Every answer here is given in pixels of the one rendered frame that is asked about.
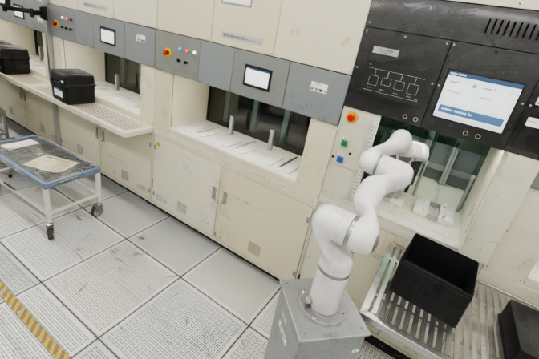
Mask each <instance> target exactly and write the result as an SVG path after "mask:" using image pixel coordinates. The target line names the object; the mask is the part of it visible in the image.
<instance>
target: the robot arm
mask: <svg viewBox="0 0 539 359"><path fill-rule="evenodd" d="M391 155H397V156H396V159H394V158H391V157H390V156H391ZM428 157H429V149H428V146H427V145H426V144H424V143H420V142H416V141H413V140H412V136H411V134H410V132H409V131H406V130H404V129H399V130H397V131H395V132H394V133H393V134H392V135H391V137H390V138H389V140H388V141H386V142H385V143H382V144H380V145H378V146H375V147H371V148H369V149H367V150H365V152H364V153H362V154H361V156H360V157H359V166H360V168H361V169H362V170H363V171H364V172H366V173H368V174H370V175H372V176H369V177H367V178H366V179H364V180H363V181H362V183H361V184H360V185H359V186H358V188H357V190H356V191H355V194H354V198H353V202H354V206H355V210H356V212H357V213H358V214H359V215H358V216H357V215H355V214H354V213H352V212H349V211H347V210H345V209H343V208H340V207H338V206H336V205H333V204H323V205H322V206H320V207H319V208H318V209H317V210H316V211H315V212H314V216H313V218H312V228H313V232H314V236H315V239H316V240H317V243H318V246H319V248H320V250H321V255H320V258H319V262H318V267H317V269H316V273H315V275H314V280H313V283H312V285H308V286H306V287H305V288H304V289H303V290H302V291H301V292H300V295H299V299H298V301H299V305H300V308H301V310H302V311H303V313H304V314H305V315H306V316H307V317H308V318H309V319H311V320H312V321H313V322H315V323H317V324H319V325H325V326H335V325H339V324H340V323H342V322H343V321H344V319H345V317H346V315H347V306H346V304H345V301H344V300H343V299H342V295H343V293H344V291H345V288H346V286H347V281H348V279H349V276H350V274H351V270H352V267H353V260H352V258H351V255H350V254H349V252H348V251H347V249H348V250H350V251H352V252H354V253H357V254H359V255H364V256H365V255H369V254H371V253H373V251H374V250H375V249H376V248H377V245H378V242H379V222H378V218H377V210H378V207H379V204H380V202H381V201H382V199H383V197H384V196H385V195H386V194H387V193H389V192H397V191H399V190H402V189H404V188H406V187H407V186H408V185H409V184H410V183H411V182H412V180H413V177H414V171H413V169H412V167H411V166H410V165H409V164H410V163H411V162H412V161H426V160H427V159H428Z"/></svg>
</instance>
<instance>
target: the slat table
mask: <svg viewBox="0 0 539 359"><path fill-rule="evenodd" d="M393 250H394V251H395V254H394V256H393V258H391V254H392V253H393ZM405 250H406V248H405V247H403V246H401V245H398V244H396V243H394V242H392V241H391V242H390V243H389V245H388V247H387V250H386V252H385V254H384V257H383V259H382V261H381V264H380V266H379V268H378V271H377V273H376V274H375V278H374V280H373V281H372V283H371V286H370V288H369V290H368V293H367V295H366V297H365V300H364V302H363V304H362V307H361V309H360V310H359V314H360V316H361V317H362V319H363V321H365V322H367V323H369V324H370V325H373V326H375V327H376V328H377V329H379V330H381V331H383V332H385V333H386V334H388V335H389V336H391V337H394V338H395V339H396V340H398V341H400V342H402V343H404V344H405V345H407V346H408V347H410V348H412V349H414V350H415V351H417V352H418V353H421V354H423V355H424V356H425V357H427V358H429V359H452V358H450V355H451V343H452V340H453V341H454V350H453V359H460V345H462V346H463V359H469V350H472V359H478V354H479V355H481V359H505V357H504V351H503V345H502V340H501V331H500V325H499V320H498V313H502V311H503V309H504V308H505V306H506V303H508V302H509V300H511V299H512V300H515V301H517V302H520V303H522V304H523V305H527V306H529V307H530V308H532V309H536V310H537V311H539V308H538V307H535V306H533V305H531V304H529V303H526V302H524V301H522V300H519V299H517V298H516V297H514V296H510V295H509V294H507V293H505V292H502V291H500V290H498V289H496V288H493V287H491V286H489V285H487V284H484V283H482V282H480V281H478V280H476V287H475V292H474V297H473V298H472V343H470V342H469V305H468V307H467V308H466V310H465V312H464V330H463V338H461V337H460V326H461V319H460V321H459V323H458V325H457V326H456V327H455V334H454V333H452V327H451V326H450V325H447V327H446V329H444V322H442V321H441V320H439V323H438V325H436V317H434V316H433V315H431V319H430V320H428V313H427V312H425V311H423V316H422V317H421V316H420V311H421V309H420V308H419V307H417V306H416V307H415V312H412V310H413V304H412V303H410V302H408V306H407V309H406V308H404V307H405V304H406V300H405V299H403V298H402V299H401V301H400V305H398V304H397V303H398V300H399V296H398V295H396V294H395V295H394V298H393V301H391V300H390V299H391V294H392V291H390V290H389V289H388V290H387V295H386V297H385V296H383V294H384V292H385V289H386V287H387V283H388V281H389V279H390V276H391V273H392V270H393V268H394V266H395V264H396V265H397V266H398V264H399V261H397V257H398V255H399V253H401V255H400V258H399V260H400V259H401V257H402V255H403V254H404V252H405ZM388 262H391V263H390V266H389V268H388V270H387V274H386V276H385V278H384V280H383V283H382V286H381V288H380V290H379V293H377V290H378V287H379V284H380V282H381V280H382V278H383V274H384V272H385V270H386V267H387V264H388ZM397 266H396V268H397ZM395 270H396V269H395ZM394 274H395V272H394ZM476 289H478V290H479V299H477V298H476ZM484 292H485V293H486V302H484ZM491 296H493V304H494V306H492V302H491ZM374 298H375V299H376V301H375V304H374V306H373V309H372V310H371V312H369V309H370V307H371V304H372V301H373V300H374ZM498 299H500V303H501V309H500V308H499V301H498ZM381 301H382V302H383V306H382V308H381V310H380V313H379V316H376V313H377V311H378V308H379V305H380V302H381ZM476 304H478V305H479V312H480V348H479V347H478V338H477V308H476ZM388 305H389V306H391V307H390V310H389V313H388V315H387V319H386V320H384V319H383V318H384V316H385V313H386V311H387V306H388ZM484 308H486V309H487V318H488V341H489V352H487V344H486V329H485V315H484ZM395 310H398V312H397V315H396V319H395V323H394V325H392V324H391V322H392V319H393V316H394V313H395ZM492 312H494V313H495V321H496V336H497V344H498V353H499V357H497V356H496V346H495V337H494V328H493V318H492ZM403 314H405V318H404V322H403V327H402V329H399V326H400V322H401V319H402V315H403ZM411 318H412V319H413V322H412V325H411V332H410V334H408V333H407V330H408V326H409V323H410V319H411ZM418 323H421V325H420V330H419V337H418V339H417V338H415V335H416V331H417V327H418ZM426 327H428V328H429V330H428V339H427V344H426V343H424V337H425V332H426ZM435 331H436V332H437V336H436V348H435V349H434V348H432V345H433V339H434V332H435ZM443 335H444V336H445V346H444V354H443V353H441V349H442V340H443Z"/></svg>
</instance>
